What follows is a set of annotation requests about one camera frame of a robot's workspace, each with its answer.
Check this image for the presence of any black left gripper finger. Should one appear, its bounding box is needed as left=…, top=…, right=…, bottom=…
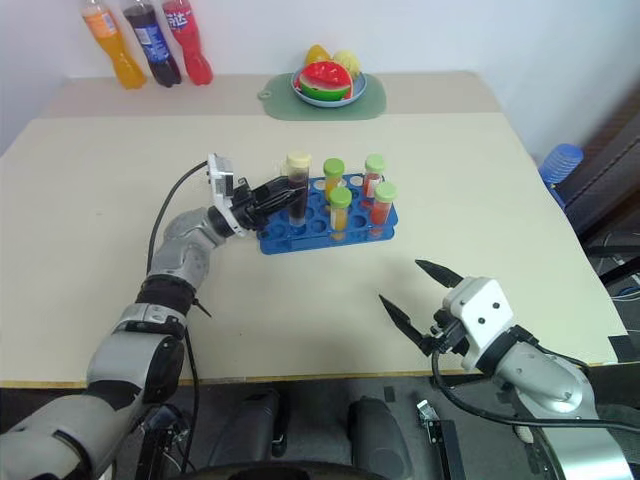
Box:
left=259, top=175, right=293, bottom=198
left=259, top=189, right=303, bottom=215

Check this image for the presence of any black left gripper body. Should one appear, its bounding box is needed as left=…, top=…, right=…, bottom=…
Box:
left=230, top=178, right=276, bottom=232

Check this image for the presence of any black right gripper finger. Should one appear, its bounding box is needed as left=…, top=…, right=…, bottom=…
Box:
left=414, top=258, right=465, bottom=289
left=377, top=293, right=434, bottom=352

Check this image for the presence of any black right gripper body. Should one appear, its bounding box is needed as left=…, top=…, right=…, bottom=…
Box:
left=421, top=306, right=472, bottom=359

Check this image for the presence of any dark red tube cream cap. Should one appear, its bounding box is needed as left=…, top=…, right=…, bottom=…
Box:
left=285, top=150, right=313, bottom=227

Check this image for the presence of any blue test tube rack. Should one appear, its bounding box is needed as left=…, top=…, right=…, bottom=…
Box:
left=255, top=172, right=401, bottom=257

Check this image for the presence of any yellow tube green cap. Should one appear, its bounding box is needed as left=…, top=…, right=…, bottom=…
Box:
left=326, top=186, right=353, bottom=242
left=322, top=157, right=347, bottom=194

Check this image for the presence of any red tube green cap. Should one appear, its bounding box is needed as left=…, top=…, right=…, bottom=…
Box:
left=362, top=153, right=388, bottom=199
left=369, top=181, right=399, bottom=239

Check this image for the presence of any toy watermelon slice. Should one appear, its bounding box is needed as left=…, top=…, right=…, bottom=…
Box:
left=297, top=60, right=356, bottom=102

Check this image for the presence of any dark rounded shape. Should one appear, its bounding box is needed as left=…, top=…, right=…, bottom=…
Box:
left=346, top=396, right=407, bottom=480
left=208, top=388, right=292, bottom=467

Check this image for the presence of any blue plate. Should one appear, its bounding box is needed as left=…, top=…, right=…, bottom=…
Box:
left=291, top=69, right=369, bottom=109

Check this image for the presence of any green cutting mat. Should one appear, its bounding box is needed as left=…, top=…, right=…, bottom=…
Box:
left=257, top=71, right=388, bottom=122

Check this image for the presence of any yellow toy pepper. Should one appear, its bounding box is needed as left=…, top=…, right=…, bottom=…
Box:
left=305, top=44, right=332, bottom=67

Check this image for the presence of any pale yellow toy fruit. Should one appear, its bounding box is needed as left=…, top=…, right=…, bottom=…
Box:
left=331, top=48, right=363, bottom=79

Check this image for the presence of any red soda bottle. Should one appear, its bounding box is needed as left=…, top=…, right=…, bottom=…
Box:
left=161, top=0, right=215, bottom=86

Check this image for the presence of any dark cola bottle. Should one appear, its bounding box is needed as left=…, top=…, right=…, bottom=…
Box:
left=122, top=0, right=183, bottom=89

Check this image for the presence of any orange soda bottle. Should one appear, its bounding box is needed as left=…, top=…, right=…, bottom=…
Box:
left=81, top=0, right=149, bottom=92

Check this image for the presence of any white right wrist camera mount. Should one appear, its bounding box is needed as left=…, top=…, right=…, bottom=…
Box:
left=441, top=276, right=517, bottom=374

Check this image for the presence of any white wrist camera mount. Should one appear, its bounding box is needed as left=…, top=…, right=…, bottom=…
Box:
left=441, top=276, right=517, bottom=374
left=205, top=153, right=250, bottom=239

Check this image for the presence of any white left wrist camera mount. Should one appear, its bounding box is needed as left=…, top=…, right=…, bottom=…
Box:
left=205, top=153, right=250, bottom=239

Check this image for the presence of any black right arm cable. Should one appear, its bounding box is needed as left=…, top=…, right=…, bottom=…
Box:
left=430, top=347, right=640, bottom=435

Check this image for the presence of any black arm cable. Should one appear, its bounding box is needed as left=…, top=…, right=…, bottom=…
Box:
left=146, top=160, right=212, bottom=474
left=430, top=347, right=640, bottom=435

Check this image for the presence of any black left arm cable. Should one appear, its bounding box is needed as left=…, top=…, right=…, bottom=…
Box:
left=146, top=160, right=212, bottom=474

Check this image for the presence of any black metal bracket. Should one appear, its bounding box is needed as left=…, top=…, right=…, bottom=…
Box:
left=424, top=419, right=467, bottom=480

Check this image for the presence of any dark furniture frame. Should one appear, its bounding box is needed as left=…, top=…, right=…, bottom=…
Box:
left=561, top=91, right=640, bottom=290

